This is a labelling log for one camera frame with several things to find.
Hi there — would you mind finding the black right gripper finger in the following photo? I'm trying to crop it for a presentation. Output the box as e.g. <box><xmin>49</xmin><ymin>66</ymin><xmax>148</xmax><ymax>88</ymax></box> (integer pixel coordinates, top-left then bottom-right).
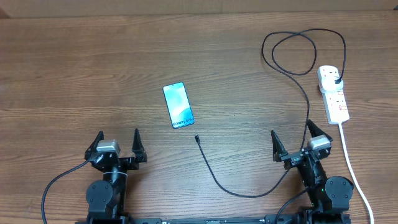
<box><xmin>306</xmin><ymin>119</ymin><xmax>326</xmax><ymax>138</ymax></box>
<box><xmin>271</xmin><ymin>130</ymin><xmax>288</xmax><ymax>162</ymax></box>

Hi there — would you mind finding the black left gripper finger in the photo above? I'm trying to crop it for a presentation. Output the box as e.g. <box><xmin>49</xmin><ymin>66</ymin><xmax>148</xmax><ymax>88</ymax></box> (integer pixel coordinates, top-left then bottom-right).
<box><xmin>85</xmin><ymin>131</ymin><xmax>104</xmax><ymax>159</ymax></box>
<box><xmin>131</xmin><ymin>129</ymin><xmax>147</xmax><ymax>163</ymax></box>

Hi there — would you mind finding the smartphone with blue screen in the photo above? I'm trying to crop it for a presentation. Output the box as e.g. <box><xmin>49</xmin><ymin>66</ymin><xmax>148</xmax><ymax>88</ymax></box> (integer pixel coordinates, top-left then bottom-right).
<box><xmin>162</xmin><ymin>82</ymin><xmax>195</xmax><ymax>129</ymax></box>

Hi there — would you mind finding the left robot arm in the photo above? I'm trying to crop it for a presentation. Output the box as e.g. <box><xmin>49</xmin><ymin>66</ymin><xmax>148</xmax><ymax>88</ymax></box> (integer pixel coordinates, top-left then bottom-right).
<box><xmin>85</xmin><ymin>129</ymin><xmax>147</xmax><ymax>223</ymax></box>

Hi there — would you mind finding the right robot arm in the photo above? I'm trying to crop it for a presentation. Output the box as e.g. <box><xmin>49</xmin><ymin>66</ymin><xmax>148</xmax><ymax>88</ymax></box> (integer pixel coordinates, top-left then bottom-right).
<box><xmin>265</xmin><ymin>120</ymin><xmax>354</xmax><ymax>223</ymax></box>

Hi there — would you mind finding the white charger plug adapter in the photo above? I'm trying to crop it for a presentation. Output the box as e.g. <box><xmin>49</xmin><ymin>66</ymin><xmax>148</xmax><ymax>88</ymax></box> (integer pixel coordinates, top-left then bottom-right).
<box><xmin>319</xmin><ymin>76</ymin><xmax>344</xmax><ymax>93</ymax></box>

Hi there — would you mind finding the white power strip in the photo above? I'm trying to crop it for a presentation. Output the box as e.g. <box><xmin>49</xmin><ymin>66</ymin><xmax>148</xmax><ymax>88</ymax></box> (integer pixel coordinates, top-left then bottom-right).
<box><xmin>317</xmin><ymin>65</ymin><xmax>349</xmax><ymax>124</ymax></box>

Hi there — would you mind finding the white power strip cord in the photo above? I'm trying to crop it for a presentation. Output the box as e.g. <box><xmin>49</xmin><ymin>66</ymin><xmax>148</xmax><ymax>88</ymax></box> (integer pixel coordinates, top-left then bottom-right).
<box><xmin>337</xmin><ymin>122</ymin><xmax>375</xmax><ymax>224</ymax></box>

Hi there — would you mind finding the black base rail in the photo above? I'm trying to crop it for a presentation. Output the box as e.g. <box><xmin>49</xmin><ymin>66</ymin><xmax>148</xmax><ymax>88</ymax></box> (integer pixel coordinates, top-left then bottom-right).
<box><xmin>76</xmin><ymin>214</ymin><xmax>351</xmax><ymax>224</ymax></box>

